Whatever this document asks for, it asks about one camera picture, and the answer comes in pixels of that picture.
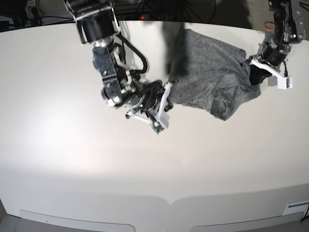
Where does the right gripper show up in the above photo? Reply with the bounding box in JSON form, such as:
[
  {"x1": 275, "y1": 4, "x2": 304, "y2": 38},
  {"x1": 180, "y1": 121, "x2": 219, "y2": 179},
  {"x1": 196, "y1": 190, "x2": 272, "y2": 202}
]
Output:
[{"x1": 103, "y1": 77, "x2": 179, "y2": 135}]

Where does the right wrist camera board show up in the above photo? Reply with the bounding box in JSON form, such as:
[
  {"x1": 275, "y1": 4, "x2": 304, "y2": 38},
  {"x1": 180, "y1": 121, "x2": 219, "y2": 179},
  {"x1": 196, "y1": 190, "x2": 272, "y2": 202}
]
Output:
[{"x1": 150, "y1": 122, "x2": 165, "y2": 135}]

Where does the black power strip red light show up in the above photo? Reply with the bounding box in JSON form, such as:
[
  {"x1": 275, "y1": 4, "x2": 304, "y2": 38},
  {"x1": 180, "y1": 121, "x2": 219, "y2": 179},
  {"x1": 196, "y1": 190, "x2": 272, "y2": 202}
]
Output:
[{"x1": 120, "y1": 14, "x2": 150, "y2": 21}]

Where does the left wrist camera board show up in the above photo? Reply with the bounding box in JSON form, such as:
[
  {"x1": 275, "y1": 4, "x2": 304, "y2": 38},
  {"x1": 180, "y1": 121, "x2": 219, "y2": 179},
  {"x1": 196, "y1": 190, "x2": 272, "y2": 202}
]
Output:
[{"x1": 277, "y1": 76, "x2": 293, "y2": 90}]

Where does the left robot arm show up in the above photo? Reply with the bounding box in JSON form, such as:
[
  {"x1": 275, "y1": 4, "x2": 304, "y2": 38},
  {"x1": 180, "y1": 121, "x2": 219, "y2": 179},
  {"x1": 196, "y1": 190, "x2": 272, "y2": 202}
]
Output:
[{"x1": 247, "y1": 0, "x2": 306, "y2": 90}]

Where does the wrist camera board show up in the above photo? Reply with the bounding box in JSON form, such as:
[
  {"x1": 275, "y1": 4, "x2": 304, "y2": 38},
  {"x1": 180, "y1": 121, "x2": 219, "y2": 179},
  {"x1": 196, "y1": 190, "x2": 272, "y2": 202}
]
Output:
[
  {"x1": 150, "y1": 122, "x2": 165, "y2": 135},
  {"x1": 277, "y1": 76, "x2": 293, "y2": 90}
]

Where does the grey long-sleeve T-shirt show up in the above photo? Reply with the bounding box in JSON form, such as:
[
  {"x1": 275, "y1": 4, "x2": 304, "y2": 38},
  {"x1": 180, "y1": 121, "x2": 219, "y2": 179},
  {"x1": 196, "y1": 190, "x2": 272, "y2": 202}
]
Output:
[{"x1": 169, "y1": 29, "x2": 261, "y2": 121}]

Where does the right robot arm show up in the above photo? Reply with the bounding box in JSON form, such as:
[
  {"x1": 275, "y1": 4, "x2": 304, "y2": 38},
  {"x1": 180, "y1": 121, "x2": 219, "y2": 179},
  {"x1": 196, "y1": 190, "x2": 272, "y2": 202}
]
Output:
[{"x1": 64, "y1": 0, "x2": 173, "y2": 134}]

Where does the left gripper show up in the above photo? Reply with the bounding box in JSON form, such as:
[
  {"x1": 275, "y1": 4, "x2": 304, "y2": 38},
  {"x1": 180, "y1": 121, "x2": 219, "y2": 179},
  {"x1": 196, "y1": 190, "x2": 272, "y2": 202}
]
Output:
[{"x1": 248, "y1": 56, "x2": 290, "y2": 86}]

